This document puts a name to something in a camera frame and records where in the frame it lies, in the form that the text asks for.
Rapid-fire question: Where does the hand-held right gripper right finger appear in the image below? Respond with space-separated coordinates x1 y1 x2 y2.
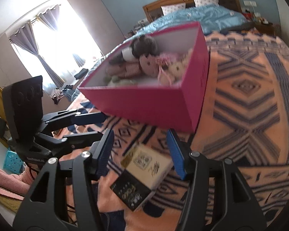
166 129 280 231

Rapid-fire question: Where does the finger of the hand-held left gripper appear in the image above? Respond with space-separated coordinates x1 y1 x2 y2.
49 131 106 158
42 109 109 129

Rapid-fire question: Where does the pink checked cloth doll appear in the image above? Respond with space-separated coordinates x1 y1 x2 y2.
106 53 181 86

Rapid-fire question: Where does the heap of clothes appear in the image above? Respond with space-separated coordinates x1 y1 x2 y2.
49 84 75 105

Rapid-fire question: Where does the black white gold box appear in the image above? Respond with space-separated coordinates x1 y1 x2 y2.
110 142 174 212

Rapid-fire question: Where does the white and brown sock doll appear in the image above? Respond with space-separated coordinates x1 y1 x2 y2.
108 35 159 65

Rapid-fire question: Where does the grey curtain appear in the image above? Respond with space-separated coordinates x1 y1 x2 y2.
10 23 64 88
37 5 87 68

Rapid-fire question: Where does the mustard yellow cloth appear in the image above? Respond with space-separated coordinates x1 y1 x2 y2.
0 190 24 213

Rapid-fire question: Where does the wooden bed headboard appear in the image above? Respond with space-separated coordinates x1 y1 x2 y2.
143 0 242 22

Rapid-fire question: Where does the blue quilt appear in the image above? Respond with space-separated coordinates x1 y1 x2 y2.
135 5 254 39

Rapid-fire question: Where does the wooden nightstand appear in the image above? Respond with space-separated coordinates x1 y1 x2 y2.
253 20 282 38

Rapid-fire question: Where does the pale green plush toy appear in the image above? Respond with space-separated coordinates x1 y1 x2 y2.
103 74 140 87

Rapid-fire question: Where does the teal plastic basket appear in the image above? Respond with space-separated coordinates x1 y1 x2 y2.
2 149 24 175

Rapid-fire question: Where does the small beige teddy bear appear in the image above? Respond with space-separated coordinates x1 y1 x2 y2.
167 50 193 80

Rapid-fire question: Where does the pink cardboard box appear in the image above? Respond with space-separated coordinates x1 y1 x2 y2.
77 21 210 133

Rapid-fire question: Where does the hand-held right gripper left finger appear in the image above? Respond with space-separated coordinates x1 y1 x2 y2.
13 129 115 231

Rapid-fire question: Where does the orange navy patterned blanket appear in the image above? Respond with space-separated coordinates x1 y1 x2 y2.
60 29 289 231

